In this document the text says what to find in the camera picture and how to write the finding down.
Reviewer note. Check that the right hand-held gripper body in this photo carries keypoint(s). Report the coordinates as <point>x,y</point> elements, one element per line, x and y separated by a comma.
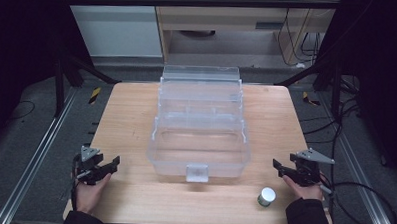
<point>307,169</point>

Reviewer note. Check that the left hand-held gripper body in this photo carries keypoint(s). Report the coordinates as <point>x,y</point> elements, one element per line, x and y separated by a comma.
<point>89,161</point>

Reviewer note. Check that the small silver can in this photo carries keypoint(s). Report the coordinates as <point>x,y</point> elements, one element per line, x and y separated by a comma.
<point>267,195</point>

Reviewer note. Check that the clear plastic tiered storage box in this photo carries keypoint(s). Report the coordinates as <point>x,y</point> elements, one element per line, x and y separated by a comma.
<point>198,148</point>

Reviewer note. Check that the person's right hand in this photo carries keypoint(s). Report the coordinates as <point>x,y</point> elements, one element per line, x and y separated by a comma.
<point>305,191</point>

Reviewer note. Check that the person's left hand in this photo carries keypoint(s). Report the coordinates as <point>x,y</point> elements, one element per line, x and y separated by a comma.
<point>89,195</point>

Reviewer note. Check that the yellow black tape strip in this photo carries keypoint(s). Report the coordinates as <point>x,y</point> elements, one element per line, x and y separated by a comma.
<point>94,95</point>
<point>309,99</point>

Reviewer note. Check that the black metal stand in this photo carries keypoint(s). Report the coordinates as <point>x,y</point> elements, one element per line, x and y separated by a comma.
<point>335,93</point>
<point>59,87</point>

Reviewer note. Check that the white cabinet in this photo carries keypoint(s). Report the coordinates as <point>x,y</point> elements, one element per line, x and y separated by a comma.
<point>117,29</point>

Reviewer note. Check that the light wooden cabinet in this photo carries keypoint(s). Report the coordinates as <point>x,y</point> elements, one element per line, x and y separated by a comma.
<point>229,21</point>

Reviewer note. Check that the aluminium floor rail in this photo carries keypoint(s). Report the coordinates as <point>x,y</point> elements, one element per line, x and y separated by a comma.
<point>35,156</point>
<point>361,171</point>

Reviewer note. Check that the black horizontal frame bar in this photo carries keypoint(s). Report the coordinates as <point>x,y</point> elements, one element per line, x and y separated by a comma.
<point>190,3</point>

